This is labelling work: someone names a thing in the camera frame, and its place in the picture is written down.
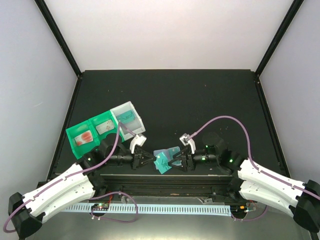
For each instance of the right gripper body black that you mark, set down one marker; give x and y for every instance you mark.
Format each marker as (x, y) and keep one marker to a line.
(192, 163)

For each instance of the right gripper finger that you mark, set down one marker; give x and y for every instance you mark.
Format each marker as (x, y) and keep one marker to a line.
(176, 155)
(177, 167)

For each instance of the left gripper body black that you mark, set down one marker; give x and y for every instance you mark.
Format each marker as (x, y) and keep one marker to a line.
(136, 160)

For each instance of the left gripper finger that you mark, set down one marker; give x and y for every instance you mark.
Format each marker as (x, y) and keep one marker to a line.
(145, 162)
(144, 155)

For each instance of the teal card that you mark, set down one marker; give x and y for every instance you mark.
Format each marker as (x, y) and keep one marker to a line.
(126, 117)
(161, 163)

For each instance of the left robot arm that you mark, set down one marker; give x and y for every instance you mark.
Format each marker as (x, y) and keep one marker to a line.
(82, 181)

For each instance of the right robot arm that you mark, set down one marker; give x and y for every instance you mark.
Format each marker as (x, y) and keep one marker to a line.
(251, 181)

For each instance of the teal card in white bin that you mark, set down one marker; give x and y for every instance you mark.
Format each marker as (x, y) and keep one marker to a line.
(126, 117)

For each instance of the white card in green bin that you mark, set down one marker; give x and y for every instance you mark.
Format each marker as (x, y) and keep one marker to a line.
(105, 127)

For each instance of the red white card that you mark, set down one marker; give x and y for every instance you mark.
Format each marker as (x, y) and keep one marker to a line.
(84, 138)

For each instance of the white translucent bin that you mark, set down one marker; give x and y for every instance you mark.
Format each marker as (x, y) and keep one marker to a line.
(136, 127)

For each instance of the green plastic bin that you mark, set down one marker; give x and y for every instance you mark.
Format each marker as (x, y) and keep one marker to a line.
(90, 124)

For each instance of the left circuit board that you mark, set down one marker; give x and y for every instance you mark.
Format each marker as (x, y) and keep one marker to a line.
(100, 207)

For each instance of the circuit board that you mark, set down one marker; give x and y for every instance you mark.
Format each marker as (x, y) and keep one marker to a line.
(241, 208)
(100, 207)

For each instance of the right circuit board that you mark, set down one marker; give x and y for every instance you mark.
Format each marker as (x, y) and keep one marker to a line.
(241, 208)

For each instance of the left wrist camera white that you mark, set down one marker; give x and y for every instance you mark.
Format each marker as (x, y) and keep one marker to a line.
(138, 140)

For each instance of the black aluminium rail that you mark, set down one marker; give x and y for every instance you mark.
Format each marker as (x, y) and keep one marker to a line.
(168, 185)

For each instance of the white slotted cable duct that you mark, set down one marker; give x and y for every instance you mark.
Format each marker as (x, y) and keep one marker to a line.
(155, 209)

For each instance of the left black frame post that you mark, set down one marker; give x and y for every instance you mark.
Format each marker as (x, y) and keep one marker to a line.
(48, 17)

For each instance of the black frame post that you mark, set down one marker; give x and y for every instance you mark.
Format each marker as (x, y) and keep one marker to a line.
(48, 17)
(282, 29)

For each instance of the right black frame post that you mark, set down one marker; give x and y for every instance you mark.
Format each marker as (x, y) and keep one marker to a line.
(282, 29)

